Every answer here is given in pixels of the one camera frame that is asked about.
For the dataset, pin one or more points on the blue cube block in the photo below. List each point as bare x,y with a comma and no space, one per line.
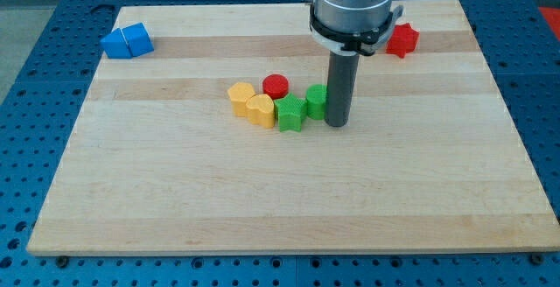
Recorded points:
138,39

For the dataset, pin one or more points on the red star block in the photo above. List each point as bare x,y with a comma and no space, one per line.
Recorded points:
403,41

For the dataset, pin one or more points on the wooden board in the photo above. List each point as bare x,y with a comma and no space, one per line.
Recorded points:
157,164

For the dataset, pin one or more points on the green star block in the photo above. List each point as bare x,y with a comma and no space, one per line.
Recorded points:
291,111

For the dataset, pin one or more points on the green cylinder block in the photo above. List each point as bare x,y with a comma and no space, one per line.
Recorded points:
316,101

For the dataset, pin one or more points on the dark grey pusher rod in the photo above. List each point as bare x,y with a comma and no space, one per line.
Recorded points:
342,72

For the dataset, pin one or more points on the blue triangular block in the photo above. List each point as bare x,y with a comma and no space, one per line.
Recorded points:
115,45

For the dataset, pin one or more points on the yellow hexagon block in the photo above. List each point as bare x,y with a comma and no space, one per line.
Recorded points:
239,94

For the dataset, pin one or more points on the red cylinder block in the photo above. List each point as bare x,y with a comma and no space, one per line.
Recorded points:
276,86

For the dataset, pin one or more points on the yellow heart block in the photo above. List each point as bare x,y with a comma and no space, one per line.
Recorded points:
260,110

